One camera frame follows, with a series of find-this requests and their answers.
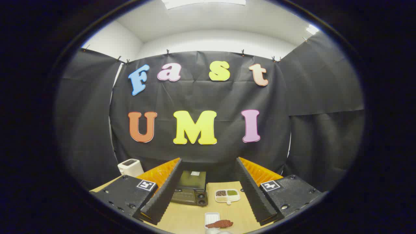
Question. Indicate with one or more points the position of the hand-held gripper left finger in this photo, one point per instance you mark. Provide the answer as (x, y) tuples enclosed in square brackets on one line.
[(165, 191)]

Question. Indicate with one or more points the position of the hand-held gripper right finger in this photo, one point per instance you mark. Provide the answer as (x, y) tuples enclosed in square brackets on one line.
[(252, 191)]

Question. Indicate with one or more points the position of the black toaster oven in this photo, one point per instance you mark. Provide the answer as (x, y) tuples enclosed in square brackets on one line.
[(191, 195)]

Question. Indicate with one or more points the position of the red-brown meat slice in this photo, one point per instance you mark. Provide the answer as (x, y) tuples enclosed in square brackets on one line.
[(221, 224)]

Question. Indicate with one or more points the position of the white bread toaster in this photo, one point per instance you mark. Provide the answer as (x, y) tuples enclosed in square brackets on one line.
[(130, 167)]

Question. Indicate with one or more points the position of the white divided dish with grains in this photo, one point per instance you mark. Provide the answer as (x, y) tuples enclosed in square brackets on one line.
[(227, 198)]

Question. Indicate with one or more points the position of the white rectangular tray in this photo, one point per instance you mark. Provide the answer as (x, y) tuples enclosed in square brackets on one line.
[(212, 217)]

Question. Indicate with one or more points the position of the black backdrop cloth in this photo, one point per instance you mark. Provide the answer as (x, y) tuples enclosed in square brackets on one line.
[(201, 97)]

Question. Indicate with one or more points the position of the ceiling light panel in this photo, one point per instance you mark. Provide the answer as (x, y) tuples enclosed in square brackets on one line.
[(201, 2), (312, 29)]

